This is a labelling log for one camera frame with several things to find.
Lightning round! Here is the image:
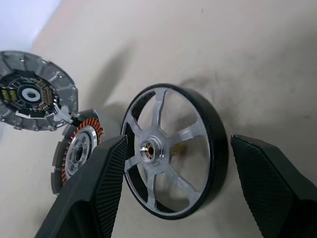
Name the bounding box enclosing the silver lid with circuit board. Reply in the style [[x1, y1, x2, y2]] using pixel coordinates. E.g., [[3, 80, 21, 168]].
[[0, 50, 79, 132]]

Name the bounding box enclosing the motor housing with copper windings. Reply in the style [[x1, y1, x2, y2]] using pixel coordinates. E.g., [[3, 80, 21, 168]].
[[51, 109, 106, 198]]

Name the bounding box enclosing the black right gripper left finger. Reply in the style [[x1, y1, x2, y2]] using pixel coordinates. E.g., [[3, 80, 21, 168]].
[[33, 134, 128, 238]]

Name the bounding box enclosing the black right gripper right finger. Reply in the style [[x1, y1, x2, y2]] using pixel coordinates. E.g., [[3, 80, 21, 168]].
[[230, 134, 317, 238]]

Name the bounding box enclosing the spoked rotor with black rim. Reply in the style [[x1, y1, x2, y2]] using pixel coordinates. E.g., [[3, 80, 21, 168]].
[[120, 83, 230, 220]]

